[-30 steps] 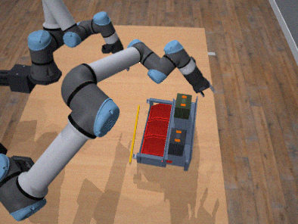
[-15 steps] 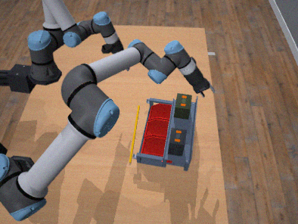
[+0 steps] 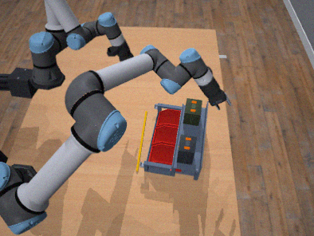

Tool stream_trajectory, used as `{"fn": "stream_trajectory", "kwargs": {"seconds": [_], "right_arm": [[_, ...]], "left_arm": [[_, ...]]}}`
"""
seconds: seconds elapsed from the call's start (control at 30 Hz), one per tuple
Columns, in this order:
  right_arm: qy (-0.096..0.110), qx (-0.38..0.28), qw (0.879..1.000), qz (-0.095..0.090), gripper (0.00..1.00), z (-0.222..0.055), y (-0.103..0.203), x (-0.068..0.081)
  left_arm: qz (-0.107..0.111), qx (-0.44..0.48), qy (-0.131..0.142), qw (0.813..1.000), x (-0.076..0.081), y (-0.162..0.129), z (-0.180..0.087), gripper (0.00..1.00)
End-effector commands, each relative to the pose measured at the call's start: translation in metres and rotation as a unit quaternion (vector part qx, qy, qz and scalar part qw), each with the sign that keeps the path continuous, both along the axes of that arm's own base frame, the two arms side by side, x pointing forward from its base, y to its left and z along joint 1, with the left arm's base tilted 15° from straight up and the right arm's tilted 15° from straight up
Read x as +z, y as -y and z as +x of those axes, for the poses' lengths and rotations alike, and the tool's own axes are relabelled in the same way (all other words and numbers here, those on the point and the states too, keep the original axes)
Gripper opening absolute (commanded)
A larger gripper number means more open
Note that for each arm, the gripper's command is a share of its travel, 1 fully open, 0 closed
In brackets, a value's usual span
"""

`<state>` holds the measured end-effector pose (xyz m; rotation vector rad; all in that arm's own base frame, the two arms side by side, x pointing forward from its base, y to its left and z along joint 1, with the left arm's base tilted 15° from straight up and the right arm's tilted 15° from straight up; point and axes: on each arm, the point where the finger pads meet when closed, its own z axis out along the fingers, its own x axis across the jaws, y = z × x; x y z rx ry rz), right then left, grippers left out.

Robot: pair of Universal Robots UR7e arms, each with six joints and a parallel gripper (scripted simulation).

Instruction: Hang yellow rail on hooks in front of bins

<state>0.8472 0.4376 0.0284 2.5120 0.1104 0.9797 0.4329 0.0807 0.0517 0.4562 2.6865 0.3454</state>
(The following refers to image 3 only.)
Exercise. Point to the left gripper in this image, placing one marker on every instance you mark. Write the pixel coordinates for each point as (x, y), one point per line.
(120, 48)

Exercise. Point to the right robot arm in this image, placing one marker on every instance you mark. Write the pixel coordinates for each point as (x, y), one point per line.
(98, 124)

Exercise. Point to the red open bin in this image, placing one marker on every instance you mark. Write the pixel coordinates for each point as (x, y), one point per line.
(162, 153)
(168, 117)
(165, 135)

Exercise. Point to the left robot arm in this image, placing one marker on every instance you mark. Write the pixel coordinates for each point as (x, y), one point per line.
(44, 46)

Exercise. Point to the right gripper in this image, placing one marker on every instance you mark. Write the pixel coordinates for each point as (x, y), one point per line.
(211, 89)

